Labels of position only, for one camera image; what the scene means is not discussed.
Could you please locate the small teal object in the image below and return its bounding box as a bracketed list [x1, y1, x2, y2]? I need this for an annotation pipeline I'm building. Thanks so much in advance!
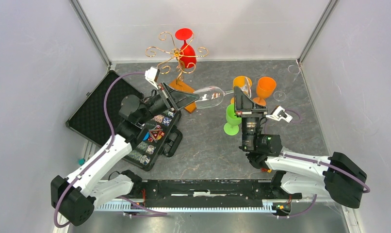
[78, 158, 85, 166]

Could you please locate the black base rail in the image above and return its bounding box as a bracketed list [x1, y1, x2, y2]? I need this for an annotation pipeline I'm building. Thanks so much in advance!
[122, 179, 293, 214]

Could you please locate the clear wine glass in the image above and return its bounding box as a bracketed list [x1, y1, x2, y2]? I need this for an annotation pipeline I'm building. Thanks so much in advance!
[194, 86, 234, 109]
[273, 65, 301, 102]

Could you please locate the green wine glass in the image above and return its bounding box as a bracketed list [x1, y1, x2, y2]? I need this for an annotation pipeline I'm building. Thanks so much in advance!
[223, 104, 242, 136]

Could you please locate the red toy brick car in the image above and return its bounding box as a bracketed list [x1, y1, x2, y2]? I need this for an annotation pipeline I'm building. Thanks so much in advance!
[261, 168, 272, 173]

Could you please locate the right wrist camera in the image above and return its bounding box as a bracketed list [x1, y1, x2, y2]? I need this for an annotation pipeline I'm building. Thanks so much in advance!
[265, 105, 293, 123]

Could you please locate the orange wine glass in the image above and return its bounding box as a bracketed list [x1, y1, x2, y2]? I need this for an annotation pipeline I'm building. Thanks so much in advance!
[253, 77, 277, 106]

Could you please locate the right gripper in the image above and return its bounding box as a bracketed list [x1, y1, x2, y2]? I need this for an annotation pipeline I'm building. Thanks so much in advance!
[233, 87, 267, 152]

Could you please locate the yellow wine glass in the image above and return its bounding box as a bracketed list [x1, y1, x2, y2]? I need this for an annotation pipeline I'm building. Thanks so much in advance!
[232, 76, 252, 98]

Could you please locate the gold wire glass rack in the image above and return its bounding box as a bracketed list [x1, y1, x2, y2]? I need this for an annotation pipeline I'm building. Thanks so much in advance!
[145, 31, 209, 115]

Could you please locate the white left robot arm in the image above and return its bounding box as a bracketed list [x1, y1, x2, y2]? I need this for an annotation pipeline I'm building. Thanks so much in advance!
[50, 83, 199, 228]

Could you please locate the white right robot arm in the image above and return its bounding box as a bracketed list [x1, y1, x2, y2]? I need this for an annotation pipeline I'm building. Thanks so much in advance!
[233, 86, 371, 209]

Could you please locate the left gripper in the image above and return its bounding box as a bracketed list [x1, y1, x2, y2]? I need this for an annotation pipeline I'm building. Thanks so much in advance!
[138, 81, 200, 125]

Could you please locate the red wine glass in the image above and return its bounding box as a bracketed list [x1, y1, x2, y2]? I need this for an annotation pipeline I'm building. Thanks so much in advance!
[175, 28, 197, 69]

